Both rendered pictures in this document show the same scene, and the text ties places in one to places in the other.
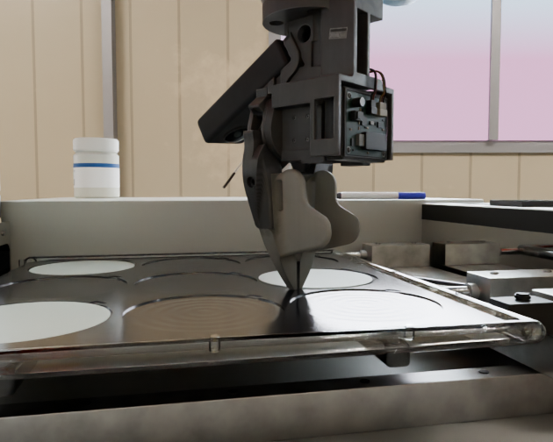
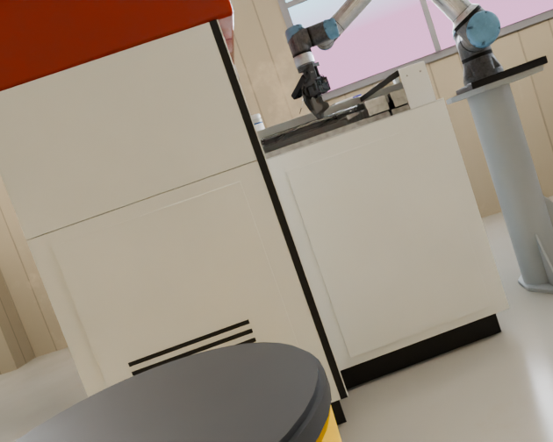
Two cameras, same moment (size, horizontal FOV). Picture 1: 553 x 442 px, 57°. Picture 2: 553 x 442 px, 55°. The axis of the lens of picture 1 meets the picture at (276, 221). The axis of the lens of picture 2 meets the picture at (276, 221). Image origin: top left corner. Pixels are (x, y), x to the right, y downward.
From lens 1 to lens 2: 1.70 m
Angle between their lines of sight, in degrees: 9
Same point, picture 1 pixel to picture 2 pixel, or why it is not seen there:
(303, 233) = (318, 108)
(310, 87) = (310, 82)
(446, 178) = not seen: hidden behind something
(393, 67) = (366, 31)
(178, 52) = (245, 67)
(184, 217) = (291, 124)
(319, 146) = (315, 91)
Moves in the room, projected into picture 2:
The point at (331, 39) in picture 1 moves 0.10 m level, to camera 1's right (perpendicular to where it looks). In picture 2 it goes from (311, 72) to (336, 62)
